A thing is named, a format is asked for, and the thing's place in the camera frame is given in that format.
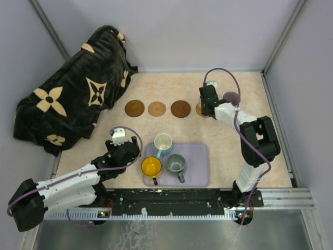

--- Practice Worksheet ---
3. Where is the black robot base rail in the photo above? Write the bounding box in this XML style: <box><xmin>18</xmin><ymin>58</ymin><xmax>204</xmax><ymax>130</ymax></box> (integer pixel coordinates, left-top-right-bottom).
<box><xmin>80</xmin><ymin>184</ymin><xmax>249</xmax><ymax>216</ymax></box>

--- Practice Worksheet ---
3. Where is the yellow glass mug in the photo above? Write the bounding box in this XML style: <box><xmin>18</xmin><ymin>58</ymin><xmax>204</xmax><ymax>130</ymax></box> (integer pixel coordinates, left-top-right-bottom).
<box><xmin>141</xmin><ymin>157</ymin><xmax>162</xmax><ymax>185</ymax></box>

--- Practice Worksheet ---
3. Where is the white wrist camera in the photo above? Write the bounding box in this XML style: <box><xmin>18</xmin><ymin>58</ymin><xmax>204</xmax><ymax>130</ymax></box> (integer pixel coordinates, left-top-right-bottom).
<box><xmin>109</xmin><ymin>128</ymin><xmax>128</xmax><ymax>145</ymax></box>
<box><xmin>206</xmin><ymin>81</ymin><xmax>217</xmax><ymax>88</ymax></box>

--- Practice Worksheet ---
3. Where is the brown wooden coaster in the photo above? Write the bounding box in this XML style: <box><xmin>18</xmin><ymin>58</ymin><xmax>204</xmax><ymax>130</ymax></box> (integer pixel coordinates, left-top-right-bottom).
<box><xmin>124</xmin><ymin>100</ymin><xmax>145</xmax><ymax>117</ymax></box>

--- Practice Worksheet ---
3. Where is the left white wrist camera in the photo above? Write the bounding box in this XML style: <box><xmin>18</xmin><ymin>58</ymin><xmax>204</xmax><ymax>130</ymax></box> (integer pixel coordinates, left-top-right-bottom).
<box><xmin>109</xmin><ymin>128</ymin><xmax>128</xmax><ymax>145</ymax></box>

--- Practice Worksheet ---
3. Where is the black floral blanket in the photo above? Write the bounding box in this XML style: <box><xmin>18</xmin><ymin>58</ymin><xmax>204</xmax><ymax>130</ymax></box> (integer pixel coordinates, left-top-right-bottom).
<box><xmin>13</xmin><ymin>25</ymin><xmax>138</xmax><ymax>155</ymax></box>

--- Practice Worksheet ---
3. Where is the purple glass mug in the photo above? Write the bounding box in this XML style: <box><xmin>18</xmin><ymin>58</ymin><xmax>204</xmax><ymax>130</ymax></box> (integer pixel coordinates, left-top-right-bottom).
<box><xmin>223</xmin><ymin>91</ymin><xmax>240</xmax><ymax>107</ymax></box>

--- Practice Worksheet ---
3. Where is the woven rattan coaster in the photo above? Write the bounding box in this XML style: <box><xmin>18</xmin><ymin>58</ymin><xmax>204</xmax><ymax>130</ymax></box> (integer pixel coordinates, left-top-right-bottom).
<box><xmin>196</xmin><ymin>103</ymin><xmax>209</xmax><ymax>118</ymax></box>
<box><xmin>148</xmin><ymin>102</ymin><xmax>166</xmax><ymax>117</ymax></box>

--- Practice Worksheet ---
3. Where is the grey green mug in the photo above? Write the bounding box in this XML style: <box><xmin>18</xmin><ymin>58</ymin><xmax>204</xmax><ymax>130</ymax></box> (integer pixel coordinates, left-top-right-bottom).
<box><xmin>166</xmin><ymin>154</ymin><xmax>186</xmax><ymax>183</ymax></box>

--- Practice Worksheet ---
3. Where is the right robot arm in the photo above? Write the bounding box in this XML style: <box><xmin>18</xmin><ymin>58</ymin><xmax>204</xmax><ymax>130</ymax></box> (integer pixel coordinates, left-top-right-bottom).
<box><xmin>199</xmin><ymin>83</ymin><xmax>281</xmax><ymax>206</ymax></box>

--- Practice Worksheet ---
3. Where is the dark wooden coaster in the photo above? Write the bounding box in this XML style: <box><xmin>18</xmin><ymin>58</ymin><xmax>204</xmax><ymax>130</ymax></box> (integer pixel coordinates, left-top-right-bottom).
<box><xmin>171</xmin><ymin>100</ymin><xmax>191</xmax><ymax>118</ymax></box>

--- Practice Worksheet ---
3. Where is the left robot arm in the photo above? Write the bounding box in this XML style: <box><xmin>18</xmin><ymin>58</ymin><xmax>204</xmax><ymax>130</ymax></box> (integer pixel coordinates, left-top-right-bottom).
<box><xmin>7</xmin><ymin>136</ymin><xmax>143</xmax><ymax>232</ymax></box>

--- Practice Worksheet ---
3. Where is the white blue mug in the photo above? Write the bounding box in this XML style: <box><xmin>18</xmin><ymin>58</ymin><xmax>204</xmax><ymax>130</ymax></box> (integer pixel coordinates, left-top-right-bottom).
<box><xmin>154</xmin><ymin>133</ymin><xmax>173</xmax><ymax>159</ymax></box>

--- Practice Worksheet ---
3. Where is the lavender plastic tray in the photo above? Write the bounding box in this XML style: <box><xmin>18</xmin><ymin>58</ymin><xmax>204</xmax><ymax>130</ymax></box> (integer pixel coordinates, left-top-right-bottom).
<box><xmin>157</xmin><ymin>142</ymin><xmax>210</xmax><ymax>188</ymax></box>

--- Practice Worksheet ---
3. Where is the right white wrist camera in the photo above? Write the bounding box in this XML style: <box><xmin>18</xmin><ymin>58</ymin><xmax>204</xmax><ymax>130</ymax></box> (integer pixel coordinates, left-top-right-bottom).
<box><xmin>206</xmin><ymin>81</ymin><xmax>217</xmax><ymax>88</ymax></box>

